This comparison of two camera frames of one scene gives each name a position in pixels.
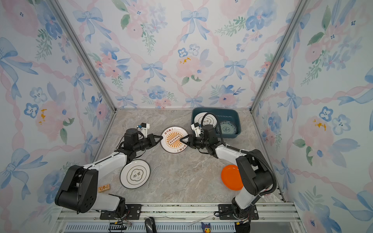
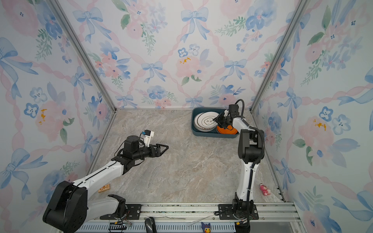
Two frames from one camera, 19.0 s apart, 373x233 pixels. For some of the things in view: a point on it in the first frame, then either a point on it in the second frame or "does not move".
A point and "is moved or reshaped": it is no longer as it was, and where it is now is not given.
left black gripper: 152,141 → 153,154
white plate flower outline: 135,174 is moved or reshaped
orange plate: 231,177 → 229,130
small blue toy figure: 206,227 does not move
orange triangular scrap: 104,188 does not move
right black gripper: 190,143 → 220,117
